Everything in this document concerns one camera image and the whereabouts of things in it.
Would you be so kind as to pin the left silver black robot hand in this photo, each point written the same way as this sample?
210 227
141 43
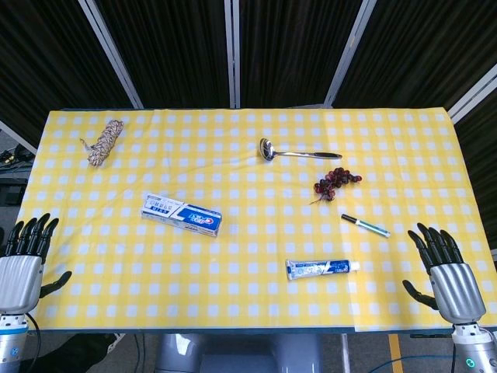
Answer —
17 272

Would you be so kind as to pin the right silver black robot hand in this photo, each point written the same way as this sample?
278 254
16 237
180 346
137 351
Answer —
454 283

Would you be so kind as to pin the blue white toothpaste box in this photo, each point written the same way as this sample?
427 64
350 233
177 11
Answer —
181 215

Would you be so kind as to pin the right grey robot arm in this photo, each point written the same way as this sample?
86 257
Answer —
473 346

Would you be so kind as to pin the blue white toothpaste tube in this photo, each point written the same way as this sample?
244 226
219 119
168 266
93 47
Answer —
322 269

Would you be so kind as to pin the white green marker pen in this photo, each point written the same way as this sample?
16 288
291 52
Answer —
365 225

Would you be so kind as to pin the dark red grape bunch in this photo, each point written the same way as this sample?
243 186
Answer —
336 182

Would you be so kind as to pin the stainless steel ladle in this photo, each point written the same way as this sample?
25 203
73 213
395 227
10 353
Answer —
295 152

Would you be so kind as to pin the yellow white checkered tablecloth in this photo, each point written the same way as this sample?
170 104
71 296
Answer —
248 217

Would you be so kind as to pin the grey robot torso base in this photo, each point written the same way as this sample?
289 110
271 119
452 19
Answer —
238 353

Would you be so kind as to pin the black folding screen panels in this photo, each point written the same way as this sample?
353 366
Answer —
248 50

